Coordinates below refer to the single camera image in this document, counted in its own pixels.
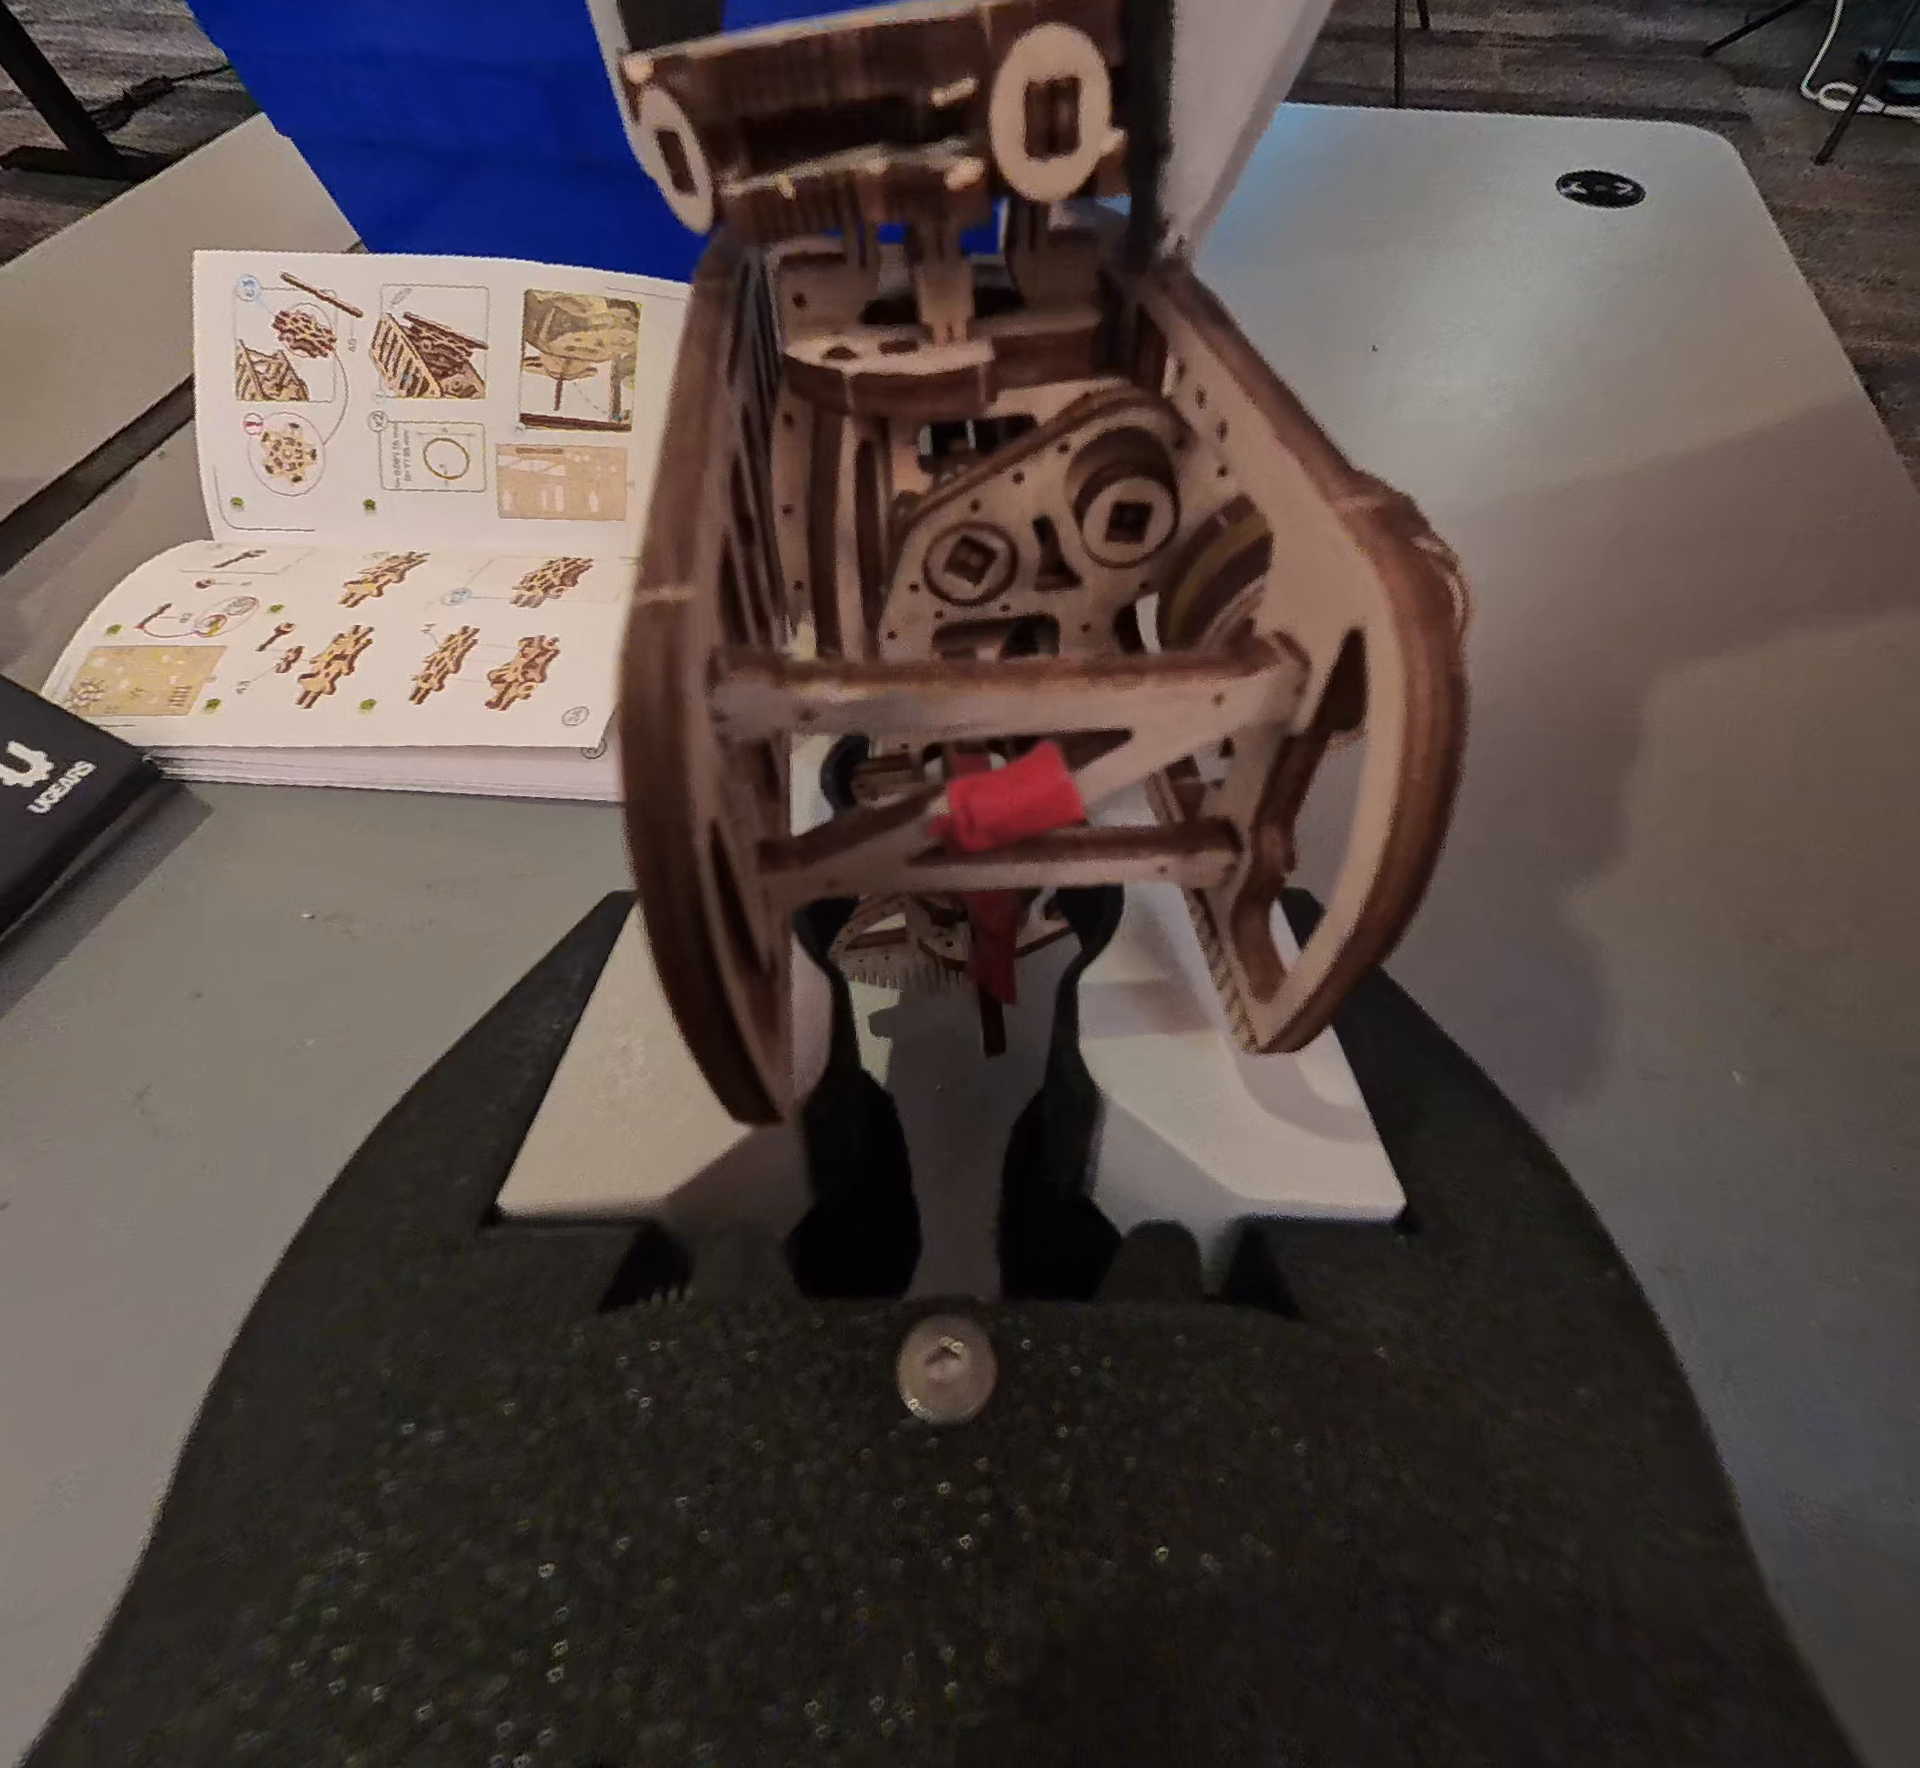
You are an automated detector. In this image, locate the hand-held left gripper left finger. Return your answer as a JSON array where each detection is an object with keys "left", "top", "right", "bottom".
[{"left": 493, "top": 896, "right": 865, "bottom": 1227}]

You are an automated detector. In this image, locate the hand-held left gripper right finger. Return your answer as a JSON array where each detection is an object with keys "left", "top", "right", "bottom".
[{"left": 1049, "top": 883, "right": 1409, "bottom": 1285}]

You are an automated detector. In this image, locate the wooden radial engine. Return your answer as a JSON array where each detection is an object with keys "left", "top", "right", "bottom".
[{"left": 619, "top": 0, "right": 1129, "bottom": 241}]

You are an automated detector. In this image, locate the wooden biplane model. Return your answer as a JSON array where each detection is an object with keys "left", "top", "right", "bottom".
[{"left": 619, "top": 228, "right": 1473, "bottom": 1128}]

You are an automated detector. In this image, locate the blue plastic bin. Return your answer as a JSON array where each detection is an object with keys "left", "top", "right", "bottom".
[{"left": 133, "top": 0, "right": 1146, "bottom": 290}]

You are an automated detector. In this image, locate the instruction booklet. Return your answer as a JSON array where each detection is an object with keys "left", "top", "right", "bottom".
[{"left": 43, "top": 245, "right": 693, "bottom": 801}]

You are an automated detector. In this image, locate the black model kit box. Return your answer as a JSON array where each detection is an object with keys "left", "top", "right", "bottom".
[{"left": 0, "top": 669, "right": 166, "bottom": 946}]

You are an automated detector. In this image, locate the black desk leg frame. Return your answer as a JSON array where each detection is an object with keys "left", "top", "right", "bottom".
[{"left": 0, "top": 0, "right": 161, "bottom": 182}]

